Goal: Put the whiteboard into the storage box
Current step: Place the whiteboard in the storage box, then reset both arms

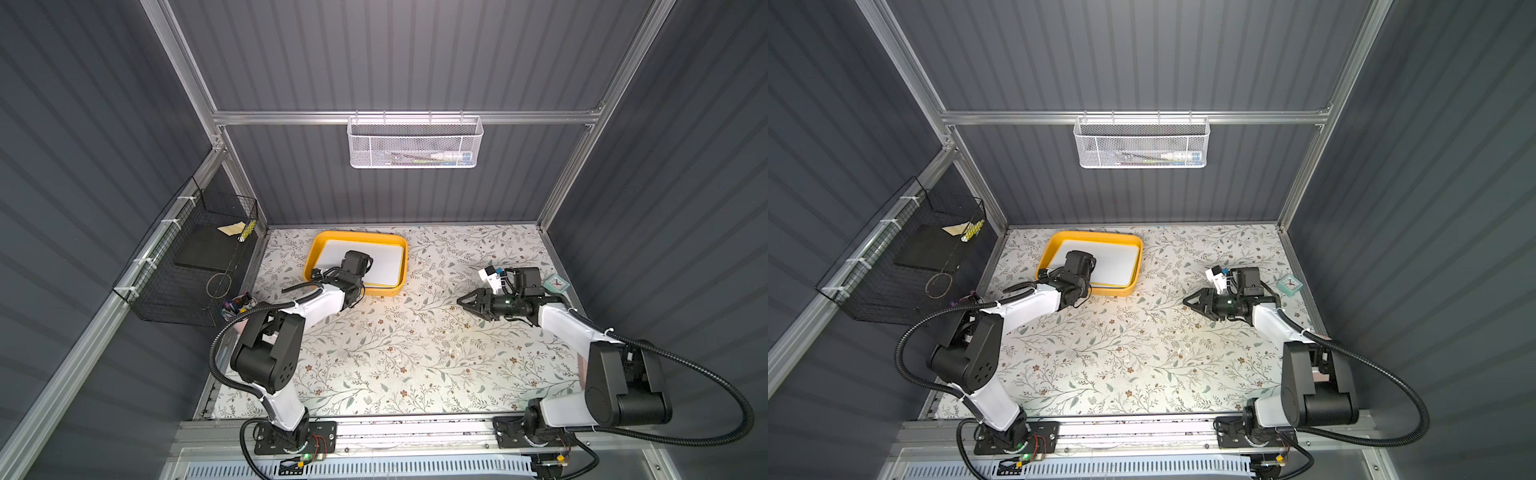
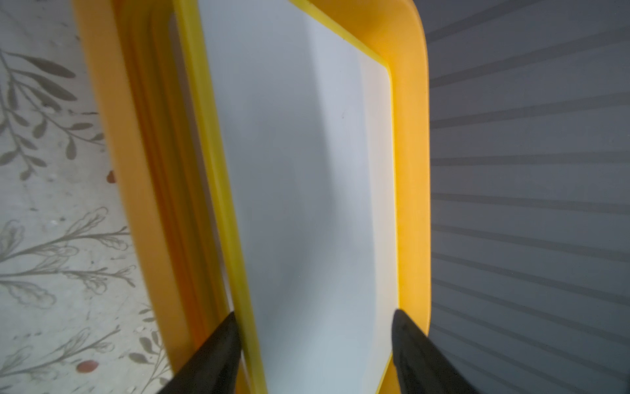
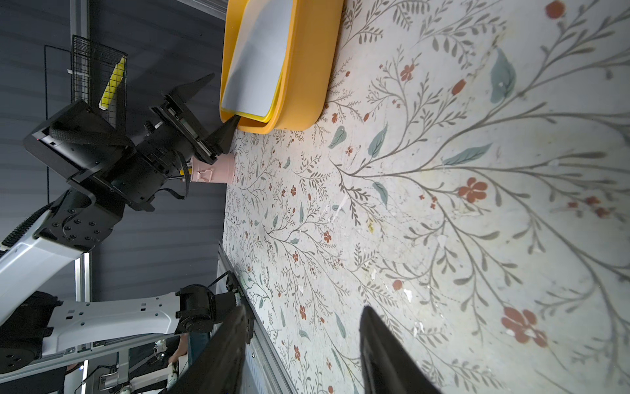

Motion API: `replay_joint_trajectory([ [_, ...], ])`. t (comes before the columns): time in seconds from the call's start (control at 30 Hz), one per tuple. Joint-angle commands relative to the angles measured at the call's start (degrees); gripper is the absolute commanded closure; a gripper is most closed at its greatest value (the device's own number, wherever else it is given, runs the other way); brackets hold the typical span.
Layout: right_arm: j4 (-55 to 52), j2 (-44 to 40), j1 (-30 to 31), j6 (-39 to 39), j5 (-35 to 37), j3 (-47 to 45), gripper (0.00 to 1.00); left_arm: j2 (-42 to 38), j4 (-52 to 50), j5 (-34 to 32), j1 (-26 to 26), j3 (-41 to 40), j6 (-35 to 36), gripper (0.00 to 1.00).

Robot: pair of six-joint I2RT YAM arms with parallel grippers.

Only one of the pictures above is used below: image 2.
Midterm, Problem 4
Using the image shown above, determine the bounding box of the floral table mat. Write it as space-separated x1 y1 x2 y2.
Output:
1 1 172 393

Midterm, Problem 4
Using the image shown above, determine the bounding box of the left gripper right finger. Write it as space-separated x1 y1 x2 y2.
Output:
391 310 479 394

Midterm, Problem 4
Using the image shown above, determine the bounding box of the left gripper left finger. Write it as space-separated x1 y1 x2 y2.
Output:
158 312 241 394

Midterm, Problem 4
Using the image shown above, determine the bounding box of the whiteboard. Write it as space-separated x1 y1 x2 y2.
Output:
174 1 399 393

